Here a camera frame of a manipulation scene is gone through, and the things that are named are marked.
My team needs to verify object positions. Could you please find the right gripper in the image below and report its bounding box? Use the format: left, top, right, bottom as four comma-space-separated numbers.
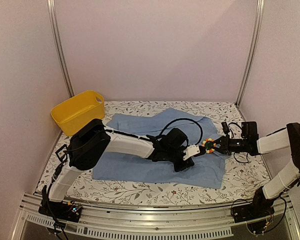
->
209, 134, 249, 156

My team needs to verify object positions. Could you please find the yellow orange flower brooch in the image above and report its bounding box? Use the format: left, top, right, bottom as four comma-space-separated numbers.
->
202, 138, 216, 154

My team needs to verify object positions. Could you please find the blue button-up shirt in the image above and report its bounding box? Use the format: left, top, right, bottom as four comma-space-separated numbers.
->
92, 108, 226, 189

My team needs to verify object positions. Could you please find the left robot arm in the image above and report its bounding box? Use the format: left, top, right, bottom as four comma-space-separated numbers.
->
41, 119, 206, 217

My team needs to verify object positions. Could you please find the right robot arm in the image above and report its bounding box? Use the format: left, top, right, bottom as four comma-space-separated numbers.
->
210, 121, 300, 218

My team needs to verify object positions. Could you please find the black brooch case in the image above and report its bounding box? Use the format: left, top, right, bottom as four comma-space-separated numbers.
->
55, 144, 68, 163

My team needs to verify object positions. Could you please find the yellow plastic basket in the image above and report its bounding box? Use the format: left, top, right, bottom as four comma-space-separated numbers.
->
50, 90, 105, 136

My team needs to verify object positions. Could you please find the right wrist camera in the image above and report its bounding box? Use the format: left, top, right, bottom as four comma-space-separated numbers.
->
220, 121, 260, 141

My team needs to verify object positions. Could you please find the left black cable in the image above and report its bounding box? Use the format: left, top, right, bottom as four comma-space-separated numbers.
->
161, 117, 204, 147

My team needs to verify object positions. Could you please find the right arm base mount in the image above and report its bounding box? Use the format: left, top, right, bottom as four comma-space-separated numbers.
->
230, 202, 275, 235

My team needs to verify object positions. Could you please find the aluminium front rail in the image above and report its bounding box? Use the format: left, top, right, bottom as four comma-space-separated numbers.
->
11, 194, 300, 240

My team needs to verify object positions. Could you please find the right aluminium corner post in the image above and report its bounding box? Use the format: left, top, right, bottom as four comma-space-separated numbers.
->
235, 0, 265, 108

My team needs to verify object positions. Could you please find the aluminium corner post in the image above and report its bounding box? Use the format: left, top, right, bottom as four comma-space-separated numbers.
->
46, 0, 75, 98
235, 0, 265, 108

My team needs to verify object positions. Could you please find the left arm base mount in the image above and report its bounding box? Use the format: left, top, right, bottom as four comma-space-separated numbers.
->
38, 200, 83, 223

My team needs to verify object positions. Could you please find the left aluminium corner post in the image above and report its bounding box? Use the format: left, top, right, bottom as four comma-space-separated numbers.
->
46, 0, 75, 98

